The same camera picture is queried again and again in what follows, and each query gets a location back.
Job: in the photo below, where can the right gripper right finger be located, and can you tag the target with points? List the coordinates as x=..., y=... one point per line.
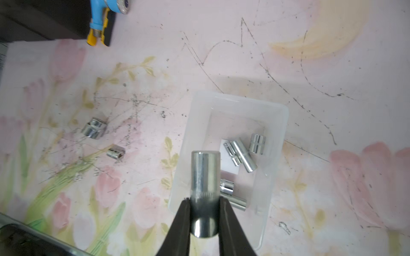
x=232, y=239

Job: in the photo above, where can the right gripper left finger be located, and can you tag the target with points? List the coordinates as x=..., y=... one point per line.
x=177, y=240

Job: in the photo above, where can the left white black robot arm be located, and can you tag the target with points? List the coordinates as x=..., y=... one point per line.
x=17, y=242

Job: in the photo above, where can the translucent plastic storage box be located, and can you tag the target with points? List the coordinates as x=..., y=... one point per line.
x=249, y=135

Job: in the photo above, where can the blue yellow hand tool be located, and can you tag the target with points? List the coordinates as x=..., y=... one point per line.
x=103, y=15

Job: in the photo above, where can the yellow black toolbox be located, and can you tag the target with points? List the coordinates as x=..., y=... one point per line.
x=44, y=20

